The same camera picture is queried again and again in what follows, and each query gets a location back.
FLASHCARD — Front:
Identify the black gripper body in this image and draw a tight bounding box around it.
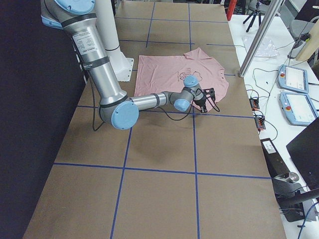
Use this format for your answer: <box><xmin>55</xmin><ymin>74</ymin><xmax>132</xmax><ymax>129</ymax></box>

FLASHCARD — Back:
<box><xmin>194</xmin><ymin>93</ymin><xmax>206</xmax><ymax>108</ymax></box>

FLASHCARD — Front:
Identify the pink Snoopy t-shirt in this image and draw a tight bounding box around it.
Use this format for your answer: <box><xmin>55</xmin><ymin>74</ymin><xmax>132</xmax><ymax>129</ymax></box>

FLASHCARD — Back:
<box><xmin>134</xmin><ymin>48</ymin><xmax>229</xmax><ymax>102</ymax></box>

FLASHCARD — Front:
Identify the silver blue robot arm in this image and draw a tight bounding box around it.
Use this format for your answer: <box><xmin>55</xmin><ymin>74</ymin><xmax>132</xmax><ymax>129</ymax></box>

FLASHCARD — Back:
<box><xmin>40</xmin><ymin>0</ymin><xmax>207</xmax><ymax>130</ymax></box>

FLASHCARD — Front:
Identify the upper orange black connector block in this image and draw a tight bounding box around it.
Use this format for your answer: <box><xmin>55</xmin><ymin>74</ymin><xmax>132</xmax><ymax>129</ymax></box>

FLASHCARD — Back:
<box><xmin>249</xmin><ymin>98</ymin><xmax>260</xmax><ymax>111</ymax></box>

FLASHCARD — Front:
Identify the orange black connector block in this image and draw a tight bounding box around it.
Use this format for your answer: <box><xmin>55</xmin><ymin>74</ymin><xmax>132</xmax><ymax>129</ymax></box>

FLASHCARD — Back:
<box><xmin>249</xmin><ymin>98</ymin><xmax>260</xmax><ymax>111</ymax></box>
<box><xmin>255</xmin><ymin>115</ymin><xmax>266</xmax><ymax>131</ymax></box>

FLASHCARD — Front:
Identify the lower orange black connector block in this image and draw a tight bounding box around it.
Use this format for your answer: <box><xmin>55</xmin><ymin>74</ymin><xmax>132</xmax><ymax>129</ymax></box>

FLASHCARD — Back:
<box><xmin>255</xmin><ymin>115</ymin><xmax>266</xmax><ymax>131</ymax></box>

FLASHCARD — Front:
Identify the clear plastic bag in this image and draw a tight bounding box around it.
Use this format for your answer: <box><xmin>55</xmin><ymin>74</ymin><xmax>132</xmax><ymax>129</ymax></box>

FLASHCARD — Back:
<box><xmin>242</xmin><ymin>36</ymin><xmax>279</xmax><ymax>57</ymax></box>

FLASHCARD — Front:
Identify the far blue teach pendant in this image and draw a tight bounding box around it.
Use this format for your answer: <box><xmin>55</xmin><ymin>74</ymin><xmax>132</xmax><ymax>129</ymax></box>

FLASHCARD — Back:
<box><xmin>277</xmin><ymin>64</ymin><xmax>309</xmax><ymax>93</ymax></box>

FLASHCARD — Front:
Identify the blue teach pendant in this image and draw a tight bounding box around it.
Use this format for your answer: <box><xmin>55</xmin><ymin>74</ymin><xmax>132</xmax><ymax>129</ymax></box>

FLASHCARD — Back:
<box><xmin>277</xmin><ymin>64</ymin><xmax>309</xmax><ymax>93</ymax></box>
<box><xmin>280</xmin><ymin>92</ymin><xmax>319</xmax><ymax>126</ymax></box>

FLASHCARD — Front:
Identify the black box with label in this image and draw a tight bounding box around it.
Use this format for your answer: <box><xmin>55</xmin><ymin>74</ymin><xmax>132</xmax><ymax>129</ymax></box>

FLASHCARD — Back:
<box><xmin>260</xmin><ymin>138</ymin><xmax>290</xmax><ymax>178</ymax></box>

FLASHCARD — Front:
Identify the near blue teach pendant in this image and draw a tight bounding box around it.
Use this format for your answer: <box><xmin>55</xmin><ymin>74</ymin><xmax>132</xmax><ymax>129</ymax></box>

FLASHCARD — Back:
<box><xmin>280</xmin><ymin>92</ymin><xmax>319</xmax><ymax>126</ymax></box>

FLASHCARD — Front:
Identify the red cylinder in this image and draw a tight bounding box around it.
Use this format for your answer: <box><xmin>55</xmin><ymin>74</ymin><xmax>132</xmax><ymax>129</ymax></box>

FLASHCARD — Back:
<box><xmin>226</xmin><ymin>0</ymin><xmax>237</xmax><ymax>21</ymax></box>

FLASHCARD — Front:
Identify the black monitor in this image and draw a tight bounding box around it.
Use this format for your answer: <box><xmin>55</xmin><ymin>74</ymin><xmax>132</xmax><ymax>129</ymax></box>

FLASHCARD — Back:
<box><xmin>286</xmin><ymin>119</ymin><xmax>319</xmax><ymax>189</ymax></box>

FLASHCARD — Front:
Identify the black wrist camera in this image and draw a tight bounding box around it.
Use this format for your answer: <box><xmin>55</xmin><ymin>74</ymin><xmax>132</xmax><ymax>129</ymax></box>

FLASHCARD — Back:
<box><xmin>202</xmin><ymin>88</ymin><xmax>216</xmax><ymax>101</ymax></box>

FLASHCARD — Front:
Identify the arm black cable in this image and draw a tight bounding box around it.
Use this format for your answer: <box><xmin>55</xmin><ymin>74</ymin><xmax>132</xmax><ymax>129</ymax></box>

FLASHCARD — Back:
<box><xmin>92</xmin><ymin>59</ymin><xmax>221</xmax><ymax>132</ymax></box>

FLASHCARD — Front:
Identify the black camera tripod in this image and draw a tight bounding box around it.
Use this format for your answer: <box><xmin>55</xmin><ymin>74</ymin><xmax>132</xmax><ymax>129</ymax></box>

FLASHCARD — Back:
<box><xmin>243</xmin><ymin>0</ymin><xmax>262</xmax><ymax>32</ymax></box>

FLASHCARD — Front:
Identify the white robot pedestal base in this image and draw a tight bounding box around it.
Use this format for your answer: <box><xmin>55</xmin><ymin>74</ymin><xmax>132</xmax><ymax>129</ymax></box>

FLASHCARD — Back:
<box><xmin>95</xmin><ymin>0</ymin><xmax>134</xmax><ymax>82</ymax></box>

